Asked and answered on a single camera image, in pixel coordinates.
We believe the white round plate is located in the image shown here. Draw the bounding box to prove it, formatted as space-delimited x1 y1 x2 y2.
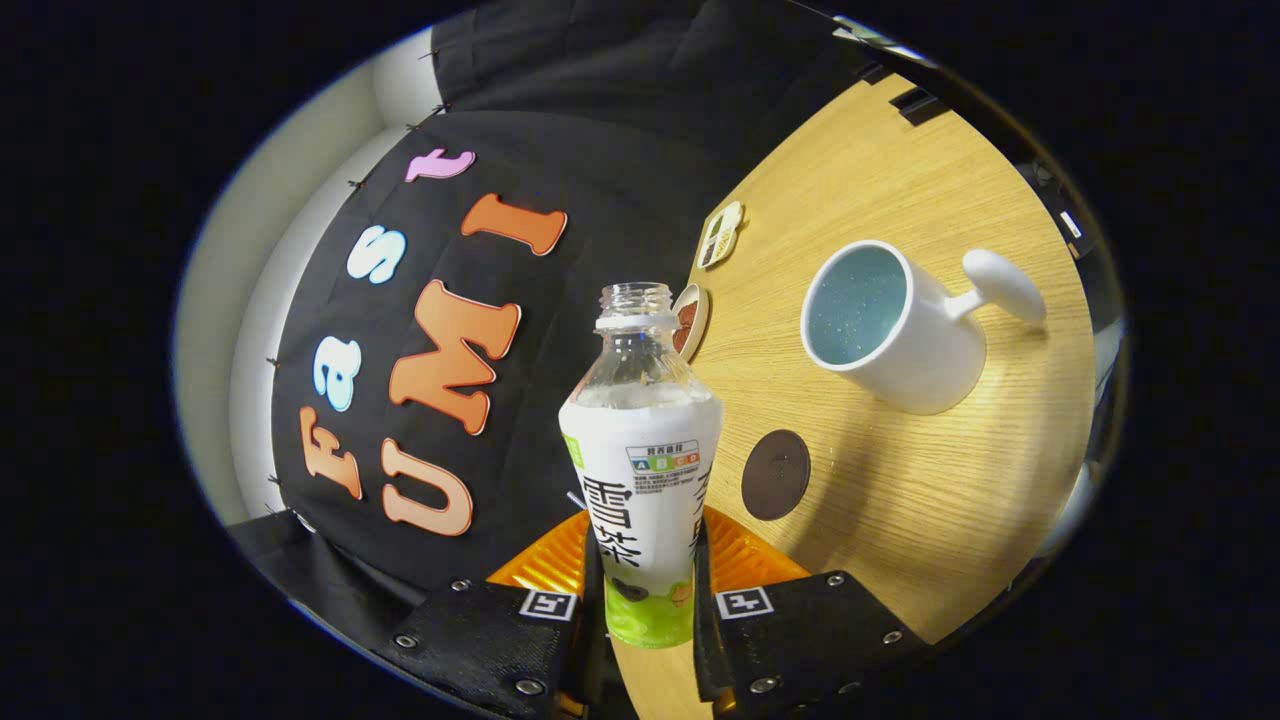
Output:
672 283 711 363

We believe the white cup with knob handle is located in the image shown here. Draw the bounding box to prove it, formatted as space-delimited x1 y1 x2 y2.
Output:
800 240 1048 416

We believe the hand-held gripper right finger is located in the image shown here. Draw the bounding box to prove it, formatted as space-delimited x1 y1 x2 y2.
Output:
693 505 936 720

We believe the clear juice bottle white label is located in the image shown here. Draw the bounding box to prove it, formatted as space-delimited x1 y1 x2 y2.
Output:
558 282 724 649

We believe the round dark brown coaster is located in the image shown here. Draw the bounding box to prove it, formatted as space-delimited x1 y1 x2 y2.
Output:
741 430 812 522

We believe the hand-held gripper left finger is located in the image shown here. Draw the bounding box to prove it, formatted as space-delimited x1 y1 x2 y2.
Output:
372 510 606 720

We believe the white divided condiment dish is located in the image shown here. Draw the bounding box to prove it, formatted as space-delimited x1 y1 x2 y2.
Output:
697 201 745 270

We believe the wooden table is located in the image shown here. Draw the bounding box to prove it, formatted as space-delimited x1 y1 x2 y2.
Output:
612 72 1098 720

